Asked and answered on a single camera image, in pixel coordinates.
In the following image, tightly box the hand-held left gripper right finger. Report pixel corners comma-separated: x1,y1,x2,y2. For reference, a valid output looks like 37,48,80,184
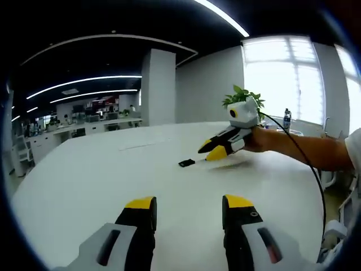
221,194,320,271

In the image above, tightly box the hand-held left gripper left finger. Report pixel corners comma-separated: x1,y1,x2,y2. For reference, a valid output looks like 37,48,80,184
53,195,158,271

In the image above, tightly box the person's right hand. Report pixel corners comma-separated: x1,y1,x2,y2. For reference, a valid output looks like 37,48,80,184
243,126,272,154

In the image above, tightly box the green potted plant white pot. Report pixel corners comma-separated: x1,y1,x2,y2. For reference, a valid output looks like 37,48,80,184
222,84,266,115

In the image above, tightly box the blue water bottle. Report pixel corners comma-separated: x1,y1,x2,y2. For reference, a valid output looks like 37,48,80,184
283,107,293,131

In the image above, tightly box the large bright window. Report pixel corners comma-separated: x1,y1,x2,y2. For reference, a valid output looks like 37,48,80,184
241,34,361,128

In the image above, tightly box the white office chair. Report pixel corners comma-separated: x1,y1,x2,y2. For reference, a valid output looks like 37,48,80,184
12,134,36,178
320,168,359,266

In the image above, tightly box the white ceiling light strip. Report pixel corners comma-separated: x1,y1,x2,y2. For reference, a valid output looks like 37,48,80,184
193,0,251,38

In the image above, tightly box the person's white shirt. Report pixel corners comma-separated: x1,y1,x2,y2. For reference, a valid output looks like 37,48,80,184
344,128,361,171

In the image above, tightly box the row of white office desks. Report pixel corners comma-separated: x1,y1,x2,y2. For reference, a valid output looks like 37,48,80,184
27,116,144,148

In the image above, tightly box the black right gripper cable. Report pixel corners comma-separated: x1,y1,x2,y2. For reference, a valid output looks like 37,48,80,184
259,112,328,256

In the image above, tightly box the red wall display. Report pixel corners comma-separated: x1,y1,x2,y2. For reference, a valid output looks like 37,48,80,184
83,95,120,113

